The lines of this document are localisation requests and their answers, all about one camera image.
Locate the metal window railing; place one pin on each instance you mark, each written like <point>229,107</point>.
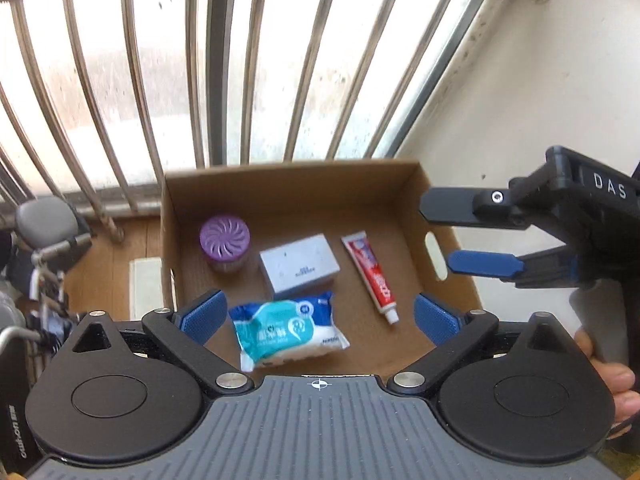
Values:
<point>200,60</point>

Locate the white blue wet wipes pack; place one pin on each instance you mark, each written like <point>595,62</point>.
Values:
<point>285,332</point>

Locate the brown cardboard box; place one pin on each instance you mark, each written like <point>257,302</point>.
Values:
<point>385,195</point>

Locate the purple air freshener jar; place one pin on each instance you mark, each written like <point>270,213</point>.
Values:
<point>225,240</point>

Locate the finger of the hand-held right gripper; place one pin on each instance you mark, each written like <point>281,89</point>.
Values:
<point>450,207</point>
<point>480,262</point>

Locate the red toothpaste tube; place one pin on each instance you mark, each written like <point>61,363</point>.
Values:
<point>372,272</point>

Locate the white soap box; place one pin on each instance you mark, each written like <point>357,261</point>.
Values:
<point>300,265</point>

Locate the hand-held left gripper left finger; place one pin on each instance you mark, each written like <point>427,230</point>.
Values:
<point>200,317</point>

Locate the grey padded seat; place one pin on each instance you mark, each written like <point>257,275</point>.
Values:
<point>45,222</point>

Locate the black folded wheelchair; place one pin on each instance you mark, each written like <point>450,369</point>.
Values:
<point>30,320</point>

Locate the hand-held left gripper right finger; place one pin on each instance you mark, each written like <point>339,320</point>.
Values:
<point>440,317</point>

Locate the person's right hand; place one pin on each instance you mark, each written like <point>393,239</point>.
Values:
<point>625,390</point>

